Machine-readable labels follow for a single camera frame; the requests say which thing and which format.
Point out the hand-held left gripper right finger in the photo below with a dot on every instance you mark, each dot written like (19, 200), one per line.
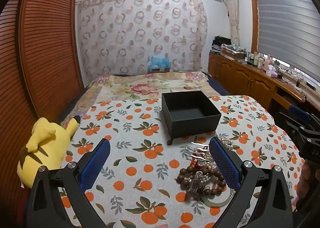
(225, 165)

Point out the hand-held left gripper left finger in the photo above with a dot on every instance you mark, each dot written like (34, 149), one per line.
(96, 160)

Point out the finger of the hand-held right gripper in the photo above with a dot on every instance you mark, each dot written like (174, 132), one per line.
(300, 113)
(287, 121)

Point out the silver ornate pendant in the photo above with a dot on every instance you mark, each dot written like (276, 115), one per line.
(196, 180)

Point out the silver wavy hair comb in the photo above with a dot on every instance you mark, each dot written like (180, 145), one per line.
(197, 145)

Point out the green jade bangle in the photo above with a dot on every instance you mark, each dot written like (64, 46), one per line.
(217, 203)

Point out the black footed jewelry box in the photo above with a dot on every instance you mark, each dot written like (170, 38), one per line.
(190, 123)

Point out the person's right hand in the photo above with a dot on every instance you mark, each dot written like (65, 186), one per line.
(303, 180)

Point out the white power strip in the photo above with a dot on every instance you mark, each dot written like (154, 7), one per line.
(287, 72)

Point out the pink tissue box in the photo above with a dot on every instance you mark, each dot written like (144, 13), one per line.
(272, 72)

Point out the green capped bottle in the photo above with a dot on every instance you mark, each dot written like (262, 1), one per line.
(276, 65)

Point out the orange fruit print cloth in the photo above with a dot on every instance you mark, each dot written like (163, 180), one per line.
(140, 130)

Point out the yellow plush toy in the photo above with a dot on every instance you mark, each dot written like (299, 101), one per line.
(45, 143)

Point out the pink bottle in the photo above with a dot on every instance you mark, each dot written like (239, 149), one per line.
(270, 60)

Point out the wooden side cabinet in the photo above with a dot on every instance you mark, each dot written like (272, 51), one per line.
(240, 73)

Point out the row of cosmetic bottles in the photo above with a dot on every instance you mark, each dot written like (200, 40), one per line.
(255, 60)

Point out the dark blue bed sheet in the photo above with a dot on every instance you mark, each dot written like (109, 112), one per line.
(217, 88)

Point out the floral bedspread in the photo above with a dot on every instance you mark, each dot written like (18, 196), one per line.
(140, 85)

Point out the stack of folded fabrics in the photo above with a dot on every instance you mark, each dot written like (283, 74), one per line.
(232, 52)

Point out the grey striped window blind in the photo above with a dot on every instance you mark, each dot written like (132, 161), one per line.
(282, 18)

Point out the pile of dark clothes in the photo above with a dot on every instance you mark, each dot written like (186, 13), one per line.
(220, 42)

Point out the blue plush toy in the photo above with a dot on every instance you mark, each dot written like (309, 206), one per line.
(158, 63)

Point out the narrow floral window curtain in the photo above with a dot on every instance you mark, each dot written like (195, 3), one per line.
(232, 5)

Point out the wooden louvered wardrobe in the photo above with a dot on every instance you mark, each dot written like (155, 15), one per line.
(45, 43)

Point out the wooden window frame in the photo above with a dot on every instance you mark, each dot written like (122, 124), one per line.
(253, 18)

